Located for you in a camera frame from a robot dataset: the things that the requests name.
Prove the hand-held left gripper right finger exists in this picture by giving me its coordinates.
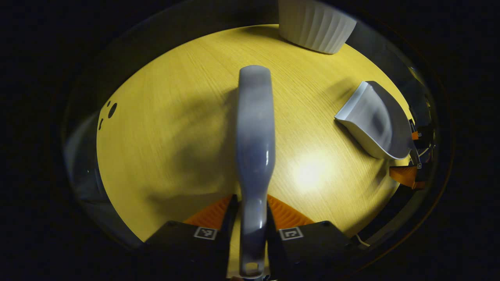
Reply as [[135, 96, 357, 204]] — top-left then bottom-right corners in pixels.
[[266, 194, 356, 281]]

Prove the grey dustpan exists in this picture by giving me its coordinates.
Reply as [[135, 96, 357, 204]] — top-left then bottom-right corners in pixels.
[[334, 81, 420, 164]]

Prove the wooden desktop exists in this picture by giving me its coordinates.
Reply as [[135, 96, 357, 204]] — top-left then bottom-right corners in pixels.
[[96, 24, 415, 279]]

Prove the white ribbed garbage bin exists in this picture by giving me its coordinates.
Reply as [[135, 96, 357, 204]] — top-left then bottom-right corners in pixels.
[[278, 0, 357, 55]]

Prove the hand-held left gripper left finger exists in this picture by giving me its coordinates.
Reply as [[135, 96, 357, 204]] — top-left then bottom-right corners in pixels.
[[143, 194, 239, 281]]

